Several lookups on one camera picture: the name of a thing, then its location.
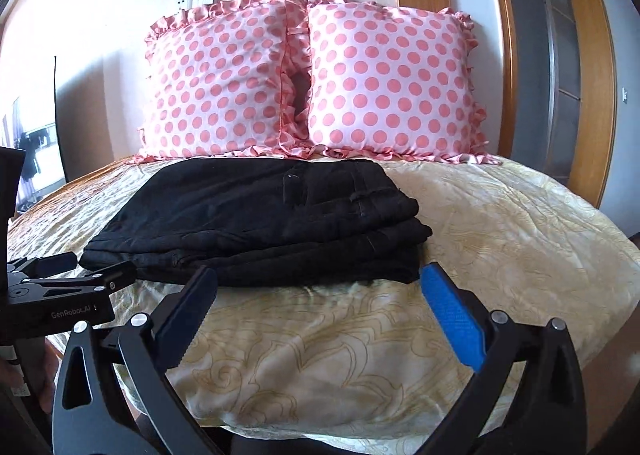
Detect black flat screen television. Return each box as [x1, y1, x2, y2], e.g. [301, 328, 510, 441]
[0, 55, 69, 214]

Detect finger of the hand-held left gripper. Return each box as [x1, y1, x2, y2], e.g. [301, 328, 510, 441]
[7, 252, 82, 282]
[30, 261, 137, 297]

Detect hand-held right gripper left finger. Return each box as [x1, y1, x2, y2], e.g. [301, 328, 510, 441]
[50, 265, 231, 455]

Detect grey door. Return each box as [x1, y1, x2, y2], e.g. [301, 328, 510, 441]
[500, 0, 584, 182]

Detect bed with beige-orange cover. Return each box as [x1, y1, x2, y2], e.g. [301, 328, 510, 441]
[7, 154, 640, 442]

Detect pink polka dot pillow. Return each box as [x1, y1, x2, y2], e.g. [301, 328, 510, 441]
[280, 0, 503, 166]
[136, 0, 315, 162]

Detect black pants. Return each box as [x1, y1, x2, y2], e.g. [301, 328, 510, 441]
[80, 157, 434, 287]

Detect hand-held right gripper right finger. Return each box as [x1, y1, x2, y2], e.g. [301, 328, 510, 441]
[420, 262, 588, 455]

